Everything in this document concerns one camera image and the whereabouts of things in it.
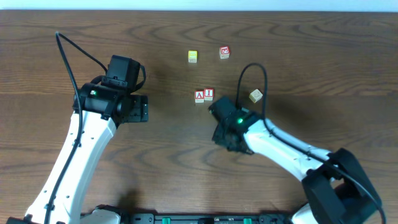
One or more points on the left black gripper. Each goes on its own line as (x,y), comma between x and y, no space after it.
(143,109)

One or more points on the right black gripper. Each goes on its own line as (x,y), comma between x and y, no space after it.
(225,139)

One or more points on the red letter I block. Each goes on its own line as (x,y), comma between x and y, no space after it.
(208,94)

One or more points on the red letter A block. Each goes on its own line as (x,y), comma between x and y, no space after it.
(199,96)

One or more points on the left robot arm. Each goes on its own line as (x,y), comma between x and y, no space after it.
(99,110)

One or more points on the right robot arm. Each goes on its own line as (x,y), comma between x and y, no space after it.
(336,186)

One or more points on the cream block with yellow side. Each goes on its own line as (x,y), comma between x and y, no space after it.
(255,95)

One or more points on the yellow wooden block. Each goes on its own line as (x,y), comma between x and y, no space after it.
(192,56)

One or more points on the red letter E block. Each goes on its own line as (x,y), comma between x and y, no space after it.
(224,52)

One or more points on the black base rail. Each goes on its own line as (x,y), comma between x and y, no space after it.
(149,218)

